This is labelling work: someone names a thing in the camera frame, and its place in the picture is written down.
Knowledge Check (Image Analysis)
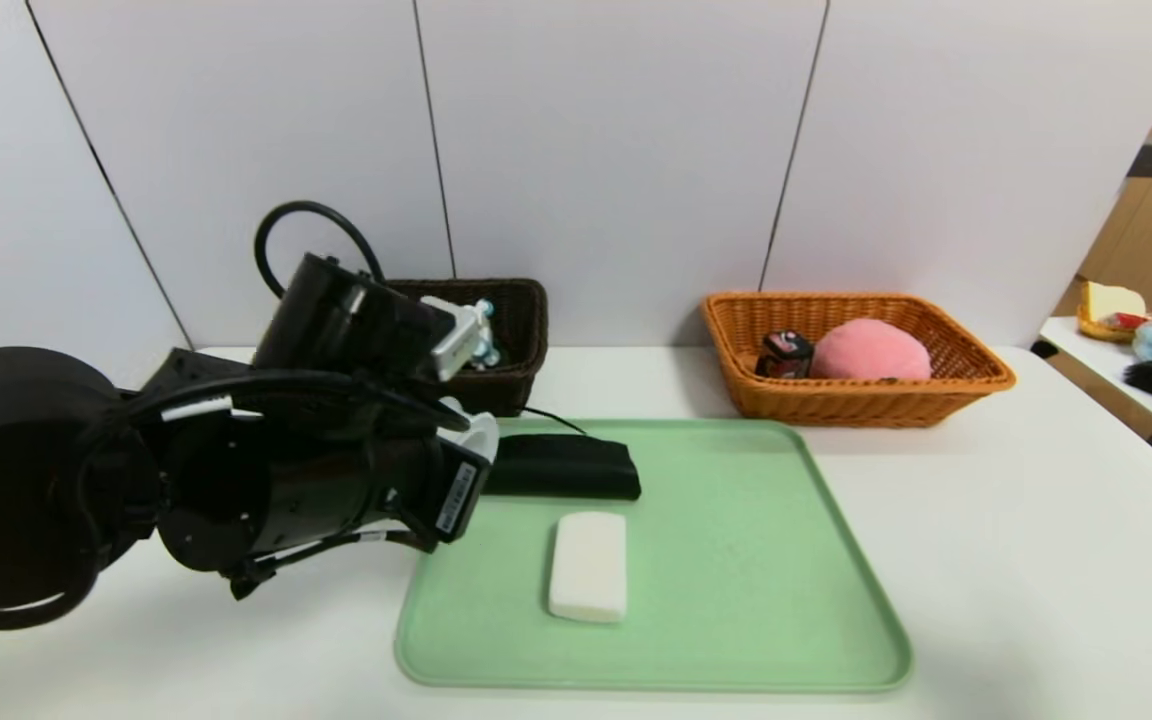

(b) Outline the black red gum box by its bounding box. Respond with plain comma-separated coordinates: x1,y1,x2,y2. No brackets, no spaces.
756,330,817,380

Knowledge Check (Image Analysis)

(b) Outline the small yellow bowl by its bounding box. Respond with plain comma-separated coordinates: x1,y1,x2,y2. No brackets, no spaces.
1077,312,1137,346

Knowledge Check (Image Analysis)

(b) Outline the orange wicker basket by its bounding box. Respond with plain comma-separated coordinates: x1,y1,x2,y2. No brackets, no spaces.
702,291,1017,429

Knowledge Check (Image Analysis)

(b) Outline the black folded pouch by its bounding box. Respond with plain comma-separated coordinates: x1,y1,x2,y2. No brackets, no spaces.
481,434,642,502

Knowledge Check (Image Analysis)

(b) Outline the light green plastic tray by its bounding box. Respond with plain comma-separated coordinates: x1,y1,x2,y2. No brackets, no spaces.
395,418,914,693

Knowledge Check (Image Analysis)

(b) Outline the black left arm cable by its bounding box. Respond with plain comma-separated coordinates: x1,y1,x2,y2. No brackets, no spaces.
254,200,472,433

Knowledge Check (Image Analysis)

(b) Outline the white side table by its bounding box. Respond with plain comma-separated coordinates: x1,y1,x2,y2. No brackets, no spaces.
1038,316,1152,437

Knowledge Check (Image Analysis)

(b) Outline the pink plush peach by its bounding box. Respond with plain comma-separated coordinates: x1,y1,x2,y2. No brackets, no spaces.
811,318,934,382

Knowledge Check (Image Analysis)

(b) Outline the white soap bar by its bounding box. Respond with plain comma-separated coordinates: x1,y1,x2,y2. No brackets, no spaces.
548,512,629,625

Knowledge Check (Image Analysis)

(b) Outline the dark brown wicker basket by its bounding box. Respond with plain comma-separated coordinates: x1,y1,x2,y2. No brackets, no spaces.
381,278,549,419

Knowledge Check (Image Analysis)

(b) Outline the thin black left wrist wire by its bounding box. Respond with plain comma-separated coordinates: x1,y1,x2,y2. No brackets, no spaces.
521,405,589,437

